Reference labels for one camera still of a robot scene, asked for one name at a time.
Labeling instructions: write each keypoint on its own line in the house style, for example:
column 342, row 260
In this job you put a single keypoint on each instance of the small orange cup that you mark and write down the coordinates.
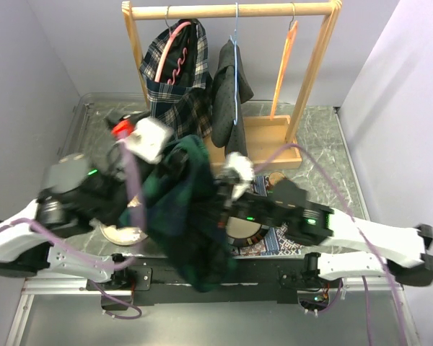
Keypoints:
column 275, row 177

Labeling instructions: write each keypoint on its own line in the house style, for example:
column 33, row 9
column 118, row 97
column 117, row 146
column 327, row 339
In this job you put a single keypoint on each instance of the clear plastic bin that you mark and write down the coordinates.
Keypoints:
column 88, row 133

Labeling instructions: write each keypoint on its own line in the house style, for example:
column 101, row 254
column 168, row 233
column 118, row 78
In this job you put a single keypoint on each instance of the cream floral plate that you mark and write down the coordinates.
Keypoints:
column 128, row 235

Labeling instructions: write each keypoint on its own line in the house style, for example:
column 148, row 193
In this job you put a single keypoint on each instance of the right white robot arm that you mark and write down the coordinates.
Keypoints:
column 374, row 248

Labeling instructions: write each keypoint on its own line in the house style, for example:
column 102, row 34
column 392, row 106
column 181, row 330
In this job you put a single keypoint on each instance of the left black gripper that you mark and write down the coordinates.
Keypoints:
column 175, row 169

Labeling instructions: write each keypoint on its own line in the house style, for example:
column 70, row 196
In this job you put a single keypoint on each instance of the green plaid skirt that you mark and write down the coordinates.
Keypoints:
column 182, row 223

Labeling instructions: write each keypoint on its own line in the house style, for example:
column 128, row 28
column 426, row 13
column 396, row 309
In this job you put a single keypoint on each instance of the navy beige plaid skirt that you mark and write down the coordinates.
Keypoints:
column 185, row 109

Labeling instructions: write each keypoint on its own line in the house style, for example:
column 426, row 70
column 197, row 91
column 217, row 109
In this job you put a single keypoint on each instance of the orange clothes hanger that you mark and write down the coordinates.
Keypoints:
column 290, row 38

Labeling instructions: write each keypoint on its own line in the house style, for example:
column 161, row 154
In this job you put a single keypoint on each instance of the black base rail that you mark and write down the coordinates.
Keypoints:
column 153, row 281

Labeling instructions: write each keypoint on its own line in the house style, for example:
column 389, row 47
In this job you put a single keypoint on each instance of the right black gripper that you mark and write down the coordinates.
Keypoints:
column 224, row 192

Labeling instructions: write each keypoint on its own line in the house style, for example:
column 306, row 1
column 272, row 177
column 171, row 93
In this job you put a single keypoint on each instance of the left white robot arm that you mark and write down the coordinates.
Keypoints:
column 77, row 198

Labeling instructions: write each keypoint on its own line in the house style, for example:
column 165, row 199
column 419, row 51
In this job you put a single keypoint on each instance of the pink clothes hanger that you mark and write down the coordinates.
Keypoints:
column 178, row 60

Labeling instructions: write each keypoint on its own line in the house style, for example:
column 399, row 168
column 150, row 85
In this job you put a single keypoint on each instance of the dark rimmed beige plate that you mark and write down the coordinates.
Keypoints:
column 245, row 233

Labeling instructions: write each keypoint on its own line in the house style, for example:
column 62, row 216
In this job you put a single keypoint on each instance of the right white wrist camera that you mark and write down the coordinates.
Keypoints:
column 241, row 168

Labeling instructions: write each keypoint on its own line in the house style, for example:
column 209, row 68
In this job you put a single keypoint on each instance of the wooden clothes rack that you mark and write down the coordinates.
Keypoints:
column 264, row 134

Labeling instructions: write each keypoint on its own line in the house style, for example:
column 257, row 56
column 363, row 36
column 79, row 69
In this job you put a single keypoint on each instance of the patterned placemat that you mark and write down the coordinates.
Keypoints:
column 273, row 244

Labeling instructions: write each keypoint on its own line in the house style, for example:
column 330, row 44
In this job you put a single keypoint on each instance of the grey dotted garment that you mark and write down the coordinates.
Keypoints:
column 224, row 134

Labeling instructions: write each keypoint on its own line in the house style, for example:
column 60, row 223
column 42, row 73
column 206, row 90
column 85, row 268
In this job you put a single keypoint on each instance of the blue wire hanger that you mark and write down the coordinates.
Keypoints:
column 233, row 39

